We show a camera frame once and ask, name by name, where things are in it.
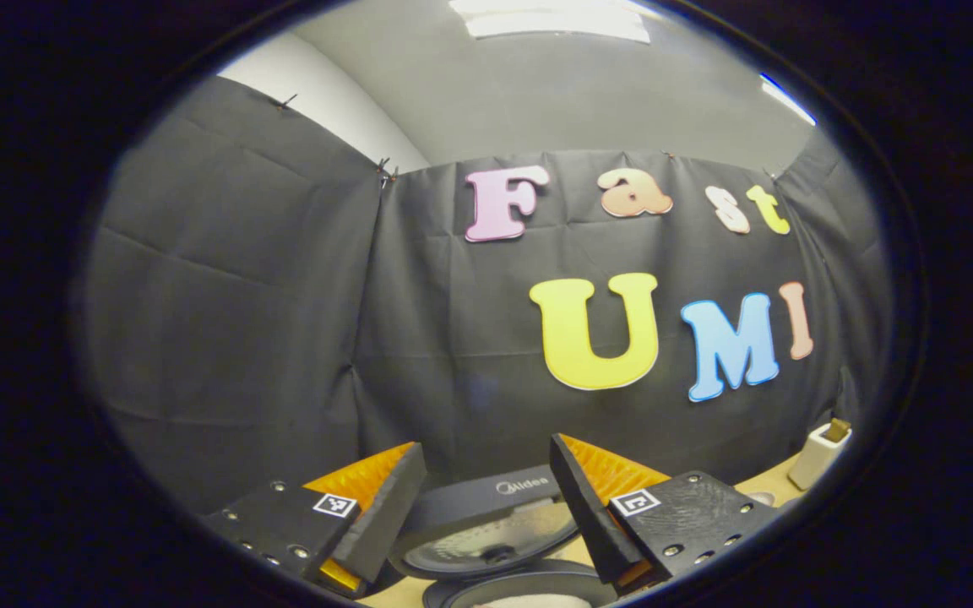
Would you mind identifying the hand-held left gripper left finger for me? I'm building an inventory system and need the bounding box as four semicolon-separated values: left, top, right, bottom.
199;441;428;599

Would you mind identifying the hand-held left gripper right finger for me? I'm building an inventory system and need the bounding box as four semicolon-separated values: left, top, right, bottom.
548;433;779;596

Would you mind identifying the silver black rice cooker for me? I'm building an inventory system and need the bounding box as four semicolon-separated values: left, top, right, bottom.
389;464;618;608

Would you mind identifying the black backdrop cloth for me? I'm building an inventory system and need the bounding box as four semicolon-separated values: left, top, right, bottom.
81;76;893;516

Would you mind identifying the white toaster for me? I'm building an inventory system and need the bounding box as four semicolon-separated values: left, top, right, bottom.
787;422;852;491

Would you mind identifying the small ceiling light panel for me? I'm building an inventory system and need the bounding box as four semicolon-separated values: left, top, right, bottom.
759;73;817;126

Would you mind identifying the long ceiling light panel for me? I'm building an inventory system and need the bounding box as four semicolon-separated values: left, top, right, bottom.
450;0;650;43

